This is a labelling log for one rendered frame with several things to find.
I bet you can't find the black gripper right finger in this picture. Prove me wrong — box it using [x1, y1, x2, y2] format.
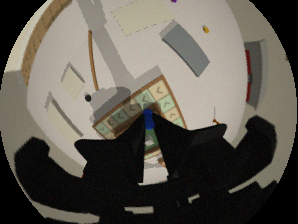
[152, 113, 227, 179]

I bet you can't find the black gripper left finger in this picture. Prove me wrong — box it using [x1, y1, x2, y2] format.
[74, 115, 145, 184]

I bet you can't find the square wooden board game track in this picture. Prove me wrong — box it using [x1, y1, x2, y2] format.
[92, 75, 188, 137]

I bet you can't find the blue pawn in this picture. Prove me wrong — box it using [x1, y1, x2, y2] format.
[142, 109, 154, 129]

